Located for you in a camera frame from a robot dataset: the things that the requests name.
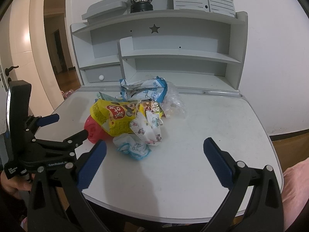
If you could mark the grey flat lid tray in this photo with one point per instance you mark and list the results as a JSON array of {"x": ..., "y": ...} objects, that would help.
[{"x": 105, "y": 9}]

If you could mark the grey desk hutch shelf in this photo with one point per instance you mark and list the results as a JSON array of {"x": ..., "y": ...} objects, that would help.
[{"x": 190, "y": 48}]

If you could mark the person's left hand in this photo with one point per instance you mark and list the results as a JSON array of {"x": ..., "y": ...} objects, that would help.
[{"x": 14, "y": 185}]

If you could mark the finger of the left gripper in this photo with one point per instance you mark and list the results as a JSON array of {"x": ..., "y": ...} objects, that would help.
[
  {"x": 69, "y": 143},
  {"x": 47, "y": 120}
]

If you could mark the yellow red snack bag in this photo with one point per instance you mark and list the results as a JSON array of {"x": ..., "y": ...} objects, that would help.
[{"x": 115, "y": 117}]

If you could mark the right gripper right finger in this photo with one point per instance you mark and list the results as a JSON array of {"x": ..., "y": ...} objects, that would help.
[{"x": 264, "y": 211}]

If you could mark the white patterned face mask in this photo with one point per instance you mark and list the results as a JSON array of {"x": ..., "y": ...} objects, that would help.
[{"x": 147, "y": 128}]

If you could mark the red round plastic container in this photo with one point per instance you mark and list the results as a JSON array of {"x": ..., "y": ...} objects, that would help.
[{"x": 95, "y": 131}]

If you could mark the grey drawer with white knob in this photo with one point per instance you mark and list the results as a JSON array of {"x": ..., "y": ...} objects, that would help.
[{"x": 104, "y": 74}]

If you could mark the green white packet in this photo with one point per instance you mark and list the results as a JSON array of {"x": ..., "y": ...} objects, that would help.
[{"x": 106, "y": 97}]

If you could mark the blue white snack wrapper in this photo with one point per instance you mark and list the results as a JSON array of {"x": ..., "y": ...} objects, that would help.
[{"x": 154, "y": 89}]

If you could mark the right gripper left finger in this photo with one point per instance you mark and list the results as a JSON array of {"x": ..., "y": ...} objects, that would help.
[{"x": 56, "y": 200}]

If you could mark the white blue crumpled mask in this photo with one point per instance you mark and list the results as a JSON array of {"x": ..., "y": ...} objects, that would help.
[{"x": 130, "y": 144}]

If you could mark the person's right forearm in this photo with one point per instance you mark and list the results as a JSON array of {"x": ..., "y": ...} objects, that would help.
[{"x": 295, "y": 192}]

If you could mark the clear plastic bag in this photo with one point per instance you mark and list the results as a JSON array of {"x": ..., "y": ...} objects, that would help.
[{"x": 173, "y": 105}]

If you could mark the black door handle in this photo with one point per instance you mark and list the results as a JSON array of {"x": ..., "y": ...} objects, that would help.
[{"x": 8, "y": 70}]

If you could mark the brown small snack packet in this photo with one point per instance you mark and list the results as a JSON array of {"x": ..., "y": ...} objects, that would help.
[{"x": 151, "y": 106}]

